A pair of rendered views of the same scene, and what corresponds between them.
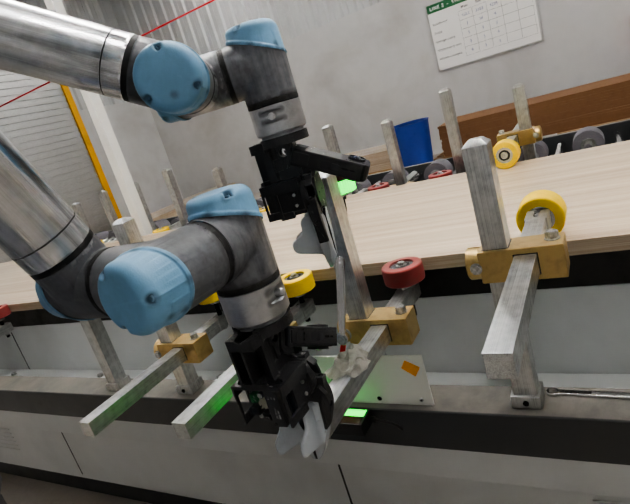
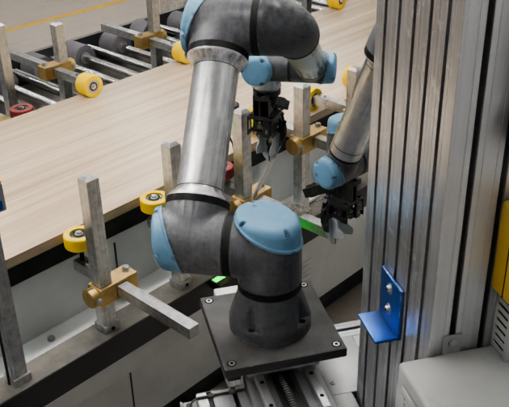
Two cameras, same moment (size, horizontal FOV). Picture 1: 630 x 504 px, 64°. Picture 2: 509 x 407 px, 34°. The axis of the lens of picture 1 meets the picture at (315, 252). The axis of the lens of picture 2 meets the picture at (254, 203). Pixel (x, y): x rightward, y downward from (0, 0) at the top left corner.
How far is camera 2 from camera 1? 2.11 m
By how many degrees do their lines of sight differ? 73
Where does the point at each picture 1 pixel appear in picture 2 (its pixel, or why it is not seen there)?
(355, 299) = (249, 185)
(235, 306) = not seen: hidden behind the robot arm
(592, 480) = (315, 246)
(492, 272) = (306, 148)
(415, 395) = not seen: hidden behind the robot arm
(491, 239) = (305, 131)
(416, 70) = not seen: outside the picture
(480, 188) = (305, 106)
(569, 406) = (316, 208)
